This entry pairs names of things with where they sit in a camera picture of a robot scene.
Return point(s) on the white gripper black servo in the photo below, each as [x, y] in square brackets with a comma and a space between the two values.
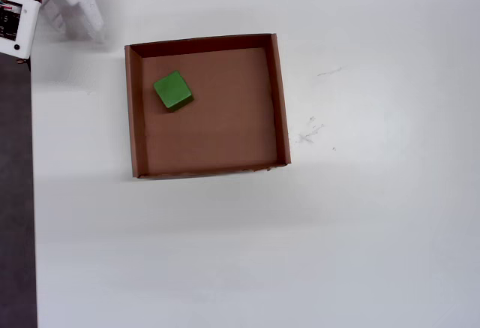
[87, 7]

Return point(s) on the green cube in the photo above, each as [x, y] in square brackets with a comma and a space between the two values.
[173, 89]

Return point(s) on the brown cardboard box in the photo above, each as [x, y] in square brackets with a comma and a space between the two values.
[225, 125]

